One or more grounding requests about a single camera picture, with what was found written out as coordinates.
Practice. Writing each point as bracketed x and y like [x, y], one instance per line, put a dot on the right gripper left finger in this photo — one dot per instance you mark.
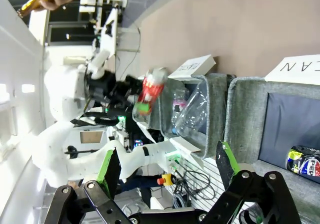
[110, 174]

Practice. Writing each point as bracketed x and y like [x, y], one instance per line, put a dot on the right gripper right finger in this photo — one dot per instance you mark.
[250, 199]

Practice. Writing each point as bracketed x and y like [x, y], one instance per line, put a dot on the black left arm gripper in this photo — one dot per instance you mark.
[105, 86]

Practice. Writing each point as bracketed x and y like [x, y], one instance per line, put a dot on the crushed red soda can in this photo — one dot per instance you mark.
[152, 89]

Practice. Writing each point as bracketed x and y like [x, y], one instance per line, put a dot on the brown glass bottle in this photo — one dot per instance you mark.
[35, 2]

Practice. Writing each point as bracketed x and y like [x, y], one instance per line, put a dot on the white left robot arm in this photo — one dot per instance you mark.
[62, 96]

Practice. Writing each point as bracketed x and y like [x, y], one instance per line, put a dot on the grey fabric plastic basket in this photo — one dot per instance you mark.
[162, 114]

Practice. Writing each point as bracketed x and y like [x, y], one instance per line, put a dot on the crushed blue Pepsi can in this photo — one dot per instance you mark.
[305, 161]

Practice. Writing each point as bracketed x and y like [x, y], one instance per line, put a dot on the grey fabric can basket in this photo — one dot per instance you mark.
[245, 114]

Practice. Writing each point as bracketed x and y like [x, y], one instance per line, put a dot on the small white can card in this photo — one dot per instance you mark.
[295, 69]

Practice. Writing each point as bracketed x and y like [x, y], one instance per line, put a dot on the white control box brown panel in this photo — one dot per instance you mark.
[91, 138]

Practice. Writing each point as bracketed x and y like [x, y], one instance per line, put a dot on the plastic bottle pink label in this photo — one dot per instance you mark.
[180, 104]

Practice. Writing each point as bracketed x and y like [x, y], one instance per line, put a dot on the yellow red emergency stop button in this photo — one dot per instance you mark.
[167, 179]

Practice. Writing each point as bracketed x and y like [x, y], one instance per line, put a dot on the crushed clear plastic bottle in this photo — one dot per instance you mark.
[195, 111]

